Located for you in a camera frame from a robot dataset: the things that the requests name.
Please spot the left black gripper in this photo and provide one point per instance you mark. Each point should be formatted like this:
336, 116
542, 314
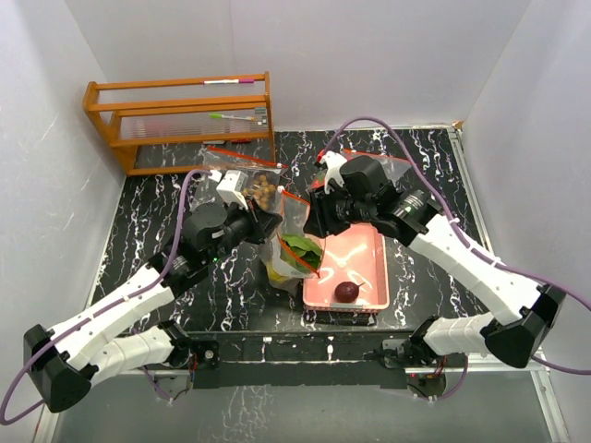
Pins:
260, 224

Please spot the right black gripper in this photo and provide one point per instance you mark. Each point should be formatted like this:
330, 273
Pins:
319, 222

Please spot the green cucumber leaf vegetable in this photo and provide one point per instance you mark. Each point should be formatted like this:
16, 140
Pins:
301, 252

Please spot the longan bunch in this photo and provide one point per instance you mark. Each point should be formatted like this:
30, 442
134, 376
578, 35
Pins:
262, 188

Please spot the yellow bananas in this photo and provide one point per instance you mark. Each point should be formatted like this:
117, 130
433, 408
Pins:
276, 277

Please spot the clear zip bag orange zipper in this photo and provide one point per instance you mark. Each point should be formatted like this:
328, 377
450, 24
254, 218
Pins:
393, 167

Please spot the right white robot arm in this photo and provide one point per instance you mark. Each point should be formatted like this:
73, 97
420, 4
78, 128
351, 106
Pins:
521, 311

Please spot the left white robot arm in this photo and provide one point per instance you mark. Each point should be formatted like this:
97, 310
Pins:
67, 360

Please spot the pink plastic basket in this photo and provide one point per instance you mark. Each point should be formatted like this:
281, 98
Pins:
357, 256

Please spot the purple passion fruit front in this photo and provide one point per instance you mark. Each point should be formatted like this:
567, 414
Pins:
347, 292

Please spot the wooden shelf rack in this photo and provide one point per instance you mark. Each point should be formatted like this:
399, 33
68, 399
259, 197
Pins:
134, 114

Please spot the green marker pen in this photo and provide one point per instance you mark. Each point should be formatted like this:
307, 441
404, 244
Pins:
232, 117

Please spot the pink white marker pen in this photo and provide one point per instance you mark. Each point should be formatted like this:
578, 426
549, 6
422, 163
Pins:
229, 81

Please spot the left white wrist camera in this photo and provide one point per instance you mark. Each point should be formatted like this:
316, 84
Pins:
230, 185

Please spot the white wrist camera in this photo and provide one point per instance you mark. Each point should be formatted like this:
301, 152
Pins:
329, 176
230, 185

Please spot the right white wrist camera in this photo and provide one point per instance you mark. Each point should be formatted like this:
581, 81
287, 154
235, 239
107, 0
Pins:
329, 176

